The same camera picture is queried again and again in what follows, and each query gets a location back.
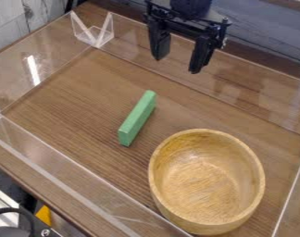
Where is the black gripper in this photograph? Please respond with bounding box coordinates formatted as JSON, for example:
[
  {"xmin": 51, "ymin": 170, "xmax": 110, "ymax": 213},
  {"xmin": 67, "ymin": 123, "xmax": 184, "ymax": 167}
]
[{"xmin": 145, "ymin": 0, "xmax": 232, "ymax": 74}]

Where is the green rectangular block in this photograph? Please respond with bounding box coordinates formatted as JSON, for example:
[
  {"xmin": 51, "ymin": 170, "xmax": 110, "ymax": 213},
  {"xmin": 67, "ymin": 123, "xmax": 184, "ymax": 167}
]
[{"xmin": 118, "ymin": 90, "xmax": 157, "ymax": 146}]

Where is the brown wooden bowl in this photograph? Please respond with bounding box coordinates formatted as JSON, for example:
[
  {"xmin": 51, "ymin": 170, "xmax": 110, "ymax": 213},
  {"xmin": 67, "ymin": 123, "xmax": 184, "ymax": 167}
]
[{"xmin": 148, "ymin": 129, "xmax": 266, "ymax": 235}]

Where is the yellow warning label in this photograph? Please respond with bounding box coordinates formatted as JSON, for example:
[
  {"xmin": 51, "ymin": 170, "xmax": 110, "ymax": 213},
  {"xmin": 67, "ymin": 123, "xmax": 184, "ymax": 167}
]
[{"xmin": 35, "ymin": 206, "xmax": 53, "ymax": 226}]

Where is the clear acrylic corner bracket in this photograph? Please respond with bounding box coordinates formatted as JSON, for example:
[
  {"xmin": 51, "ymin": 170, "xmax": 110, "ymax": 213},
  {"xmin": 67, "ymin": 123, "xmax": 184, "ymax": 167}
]
[{"xmin": 70, "ymin": 11, "xmax": 114, "ymax": 48}]

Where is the black cable bottom left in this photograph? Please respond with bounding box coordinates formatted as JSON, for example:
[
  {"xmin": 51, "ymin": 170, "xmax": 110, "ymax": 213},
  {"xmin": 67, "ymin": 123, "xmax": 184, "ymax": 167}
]
[{"xmin": 0, "ymin": 207, "xmax": 38, "ymax": 237}]

